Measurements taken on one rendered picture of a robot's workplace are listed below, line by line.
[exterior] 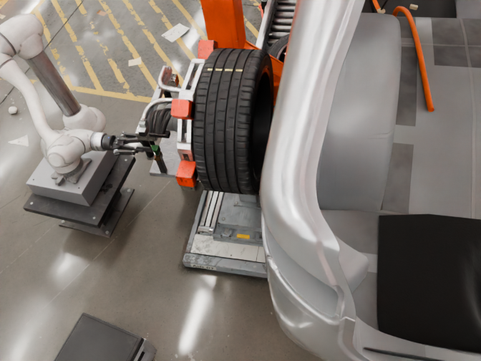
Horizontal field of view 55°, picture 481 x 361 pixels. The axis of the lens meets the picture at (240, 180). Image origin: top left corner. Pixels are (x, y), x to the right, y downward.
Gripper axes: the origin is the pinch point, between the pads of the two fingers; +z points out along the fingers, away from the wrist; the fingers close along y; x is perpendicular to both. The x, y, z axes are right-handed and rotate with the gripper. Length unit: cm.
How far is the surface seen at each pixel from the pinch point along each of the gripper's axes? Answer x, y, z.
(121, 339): -49, 76, -2
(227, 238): -70, 8, 31
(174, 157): -38.4, -23.0, -2.0
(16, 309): -83, 62, -84
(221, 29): 19, -60, 26
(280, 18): -61, -181, 34
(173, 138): -38, -36, -6
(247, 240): -68, 8, 43
